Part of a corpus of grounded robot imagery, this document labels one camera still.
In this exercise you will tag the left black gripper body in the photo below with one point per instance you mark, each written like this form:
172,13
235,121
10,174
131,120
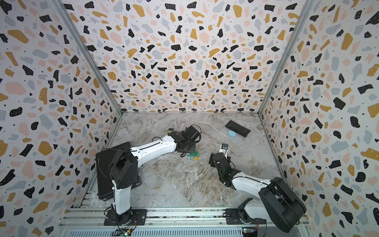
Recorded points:
192,147

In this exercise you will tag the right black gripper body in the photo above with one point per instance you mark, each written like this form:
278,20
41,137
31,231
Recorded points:
211,159

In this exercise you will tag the dark green long lego brick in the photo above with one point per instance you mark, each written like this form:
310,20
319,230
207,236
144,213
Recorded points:
195,154

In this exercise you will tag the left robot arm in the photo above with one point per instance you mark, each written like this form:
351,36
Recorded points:
123,166

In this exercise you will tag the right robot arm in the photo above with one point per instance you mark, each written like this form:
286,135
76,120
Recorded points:
280,204

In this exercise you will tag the light blue round object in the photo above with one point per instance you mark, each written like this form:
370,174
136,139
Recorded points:
232,133

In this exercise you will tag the black flat pouch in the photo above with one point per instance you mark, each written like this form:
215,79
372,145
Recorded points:
233,126

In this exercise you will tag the black case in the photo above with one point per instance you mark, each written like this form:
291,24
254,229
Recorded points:
103,160

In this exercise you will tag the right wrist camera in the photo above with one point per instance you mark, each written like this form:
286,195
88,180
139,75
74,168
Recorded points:
224,149

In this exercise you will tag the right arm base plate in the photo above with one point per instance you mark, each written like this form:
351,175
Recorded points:
235,216

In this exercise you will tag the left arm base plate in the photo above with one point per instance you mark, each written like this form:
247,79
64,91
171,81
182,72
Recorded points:
134,217

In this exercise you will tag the aluminium front rail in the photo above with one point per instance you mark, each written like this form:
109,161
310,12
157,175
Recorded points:
173,222

